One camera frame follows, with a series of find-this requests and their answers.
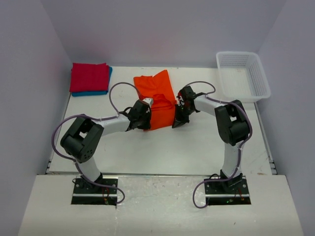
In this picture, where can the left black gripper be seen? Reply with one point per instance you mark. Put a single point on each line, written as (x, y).
(144, 117)

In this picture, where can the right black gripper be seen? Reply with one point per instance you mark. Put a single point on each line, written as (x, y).
(179, 114)

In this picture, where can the orange t shirt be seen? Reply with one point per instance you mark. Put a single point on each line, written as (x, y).
(159, 88)

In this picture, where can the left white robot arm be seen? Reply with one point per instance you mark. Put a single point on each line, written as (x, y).
(82, 138)

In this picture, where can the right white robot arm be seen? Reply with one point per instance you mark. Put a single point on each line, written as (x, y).
(233, 125)

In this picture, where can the white plastic basket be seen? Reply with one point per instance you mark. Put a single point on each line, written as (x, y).
(242, 76)

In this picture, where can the folded red t shirt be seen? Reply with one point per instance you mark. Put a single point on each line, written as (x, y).
(89, 77)

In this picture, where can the folded blue t shirt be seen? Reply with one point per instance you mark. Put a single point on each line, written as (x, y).
(94, 93)

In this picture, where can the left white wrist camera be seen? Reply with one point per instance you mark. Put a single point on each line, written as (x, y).
(149, 101)

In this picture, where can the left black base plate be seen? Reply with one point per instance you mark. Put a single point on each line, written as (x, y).
(81, 186)

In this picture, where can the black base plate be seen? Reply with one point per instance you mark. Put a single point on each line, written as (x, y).
(218, 185)
(81, 186)

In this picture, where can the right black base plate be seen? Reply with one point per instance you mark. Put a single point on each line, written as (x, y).
(218, 185)

